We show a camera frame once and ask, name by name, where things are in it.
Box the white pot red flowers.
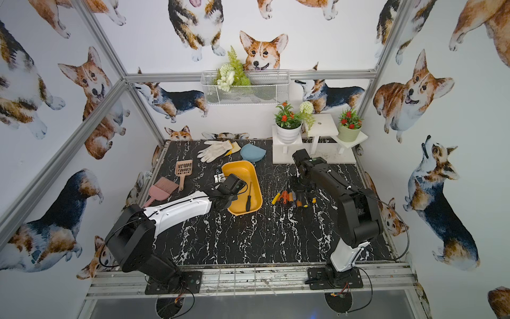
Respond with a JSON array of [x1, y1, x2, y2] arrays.
[[275, 101, 303, 144]]

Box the white wire wall basket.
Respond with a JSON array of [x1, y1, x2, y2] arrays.
[[201, 70, 290, 105]]

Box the green pot red flowers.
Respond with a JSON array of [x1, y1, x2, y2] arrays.
[[339, 110, 363, 142]]

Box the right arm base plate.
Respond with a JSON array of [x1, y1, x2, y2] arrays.
[[305, 265, 363, 291]]

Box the yellow cloth under glove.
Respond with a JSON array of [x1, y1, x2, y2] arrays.
[[225, 142, 241, 156]]

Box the green fern with white flowers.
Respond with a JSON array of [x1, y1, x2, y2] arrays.
[[213, 47, 251, 92]]

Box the brown plastic slotted scoop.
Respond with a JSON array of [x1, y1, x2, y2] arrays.
[[175, 159, 193, 191]]

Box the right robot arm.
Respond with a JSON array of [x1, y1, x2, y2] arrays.
[[292, 149, 383, 283]]

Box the blue plastic dustpan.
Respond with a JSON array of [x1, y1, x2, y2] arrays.
[[240, 144, 266, 163]]

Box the yellow plastic storage box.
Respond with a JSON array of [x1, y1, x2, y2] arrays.
[[222, 160, 263, 216]]

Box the white work glove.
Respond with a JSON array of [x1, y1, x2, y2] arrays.
[[197, 140, 232, 163]]

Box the white stepped plant stand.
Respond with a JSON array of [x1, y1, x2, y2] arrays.
[[272, 114, 368, 164]]

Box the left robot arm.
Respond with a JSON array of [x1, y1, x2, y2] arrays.
[[105, 174, 248, 284]]

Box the pink hand brush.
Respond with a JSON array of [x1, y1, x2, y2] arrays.
[[142, 178, 179, 208]]

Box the white hydrangea flower sprig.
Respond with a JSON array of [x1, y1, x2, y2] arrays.
[[299, 100, 316, 129]]

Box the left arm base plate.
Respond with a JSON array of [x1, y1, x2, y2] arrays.
[[145, 271, 203, 295]]

